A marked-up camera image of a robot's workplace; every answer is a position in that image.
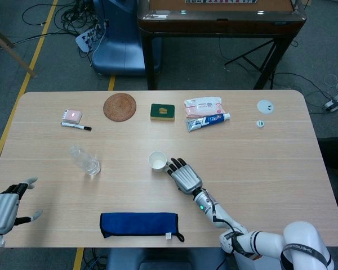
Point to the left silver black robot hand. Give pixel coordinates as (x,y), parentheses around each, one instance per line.
(1,211)

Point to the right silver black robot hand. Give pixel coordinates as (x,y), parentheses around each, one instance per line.
(187,178)

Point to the white paper cup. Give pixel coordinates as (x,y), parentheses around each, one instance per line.
(157,161)

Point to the clear plastic bottle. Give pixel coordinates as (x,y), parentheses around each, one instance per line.
(87,163)

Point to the blue white toothpaste tube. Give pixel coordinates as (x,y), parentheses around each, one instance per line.
(207,121)

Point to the blue microfiber cloth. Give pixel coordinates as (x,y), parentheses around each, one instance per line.
(138,225)

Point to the green yellow sponge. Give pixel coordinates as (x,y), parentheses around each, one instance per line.
(162,113)

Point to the pink wet wipes pack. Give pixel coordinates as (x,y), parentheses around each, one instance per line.
(202,106)

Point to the dark blue padded seat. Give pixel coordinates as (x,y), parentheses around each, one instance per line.
(163,258)

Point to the small white round cap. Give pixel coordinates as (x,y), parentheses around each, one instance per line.
(260,124)

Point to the round woven rattan coaster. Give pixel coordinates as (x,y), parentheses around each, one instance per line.
(119,107)

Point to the black white marker pen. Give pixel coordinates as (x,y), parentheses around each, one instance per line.
(74,126)

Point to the pink eraser block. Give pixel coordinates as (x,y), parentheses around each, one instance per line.
(72,116)

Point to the blue plastic machine base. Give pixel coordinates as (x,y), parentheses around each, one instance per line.
(121,50)

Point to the black box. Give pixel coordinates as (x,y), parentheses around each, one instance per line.
(335,149)

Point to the dark brown mahjong table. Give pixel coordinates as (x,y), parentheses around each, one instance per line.
(219,24)

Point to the grey floor power strip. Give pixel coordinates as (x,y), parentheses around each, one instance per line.
(336,101)

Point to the white power strip with plugs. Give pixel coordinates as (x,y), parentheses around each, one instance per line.
(86,40)

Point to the white faced mahjong tile row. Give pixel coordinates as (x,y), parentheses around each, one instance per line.
(219,1)

